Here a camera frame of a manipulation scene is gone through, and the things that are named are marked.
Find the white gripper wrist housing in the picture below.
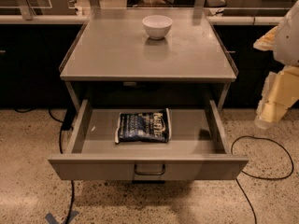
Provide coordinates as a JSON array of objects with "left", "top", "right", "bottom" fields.
[{"left": 253, "top": 1, "right": 299, "bottom": 130}]

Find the blue kettle chip bag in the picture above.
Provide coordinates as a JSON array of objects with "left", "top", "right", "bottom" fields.
[{"left": 115, "top": 108, "right": 172, "bottom": 144}]

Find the grey open top drawer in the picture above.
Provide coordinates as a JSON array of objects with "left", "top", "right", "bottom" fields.
[{"left": 48, "top": 100, "right": 249, "bottom": 181}]

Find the grey metal counter cabinet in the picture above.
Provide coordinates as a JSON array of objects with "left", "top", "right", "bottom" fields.
[{"left": 61, "top": 8, "right": 237, "bottom": 107}]

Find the white ceramic bowl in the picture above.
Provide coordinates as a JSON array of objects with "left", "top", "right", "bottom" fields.
[{"left": 142, "top": 15, "right": 173, "bottom": 40}]

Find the dark cabinet row behind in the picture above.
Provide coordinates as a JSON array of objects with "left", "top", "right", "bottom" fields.
[{"left": 0, "top": 23, "right": 283, "bottom": 108}]

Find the blue tape floor mark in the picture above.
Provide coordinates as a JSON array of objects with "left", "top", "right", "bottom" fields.
[{"left": 45, "top": 210, "right": 79, "bottom": 224}]

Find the dark metal drawer handle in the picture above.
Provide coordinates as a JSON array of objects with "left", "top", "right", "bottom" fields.
[{"left": 134, "top": 164, "right": 165, "bottom": 175}]

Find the black cable right floor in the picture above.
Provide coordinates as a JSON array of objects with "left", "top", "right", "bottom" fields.
[{"left": 230, "top": 135, "right": 295, "bottom": 224}]

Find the black cable floor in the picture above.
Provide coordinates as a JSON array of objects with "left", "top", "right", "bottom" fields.
[
  {"left": 230, "top": 135, "right": 295, "bottom": 224},
  {"left": 13, "top": 107, "right": 76, "bottom": 224}
]

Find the black cable left floor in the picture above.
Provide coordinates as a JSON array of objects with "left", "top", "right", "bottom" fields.
[{"left": 13, "top": 107, "right": 76, "bottom": 224}]

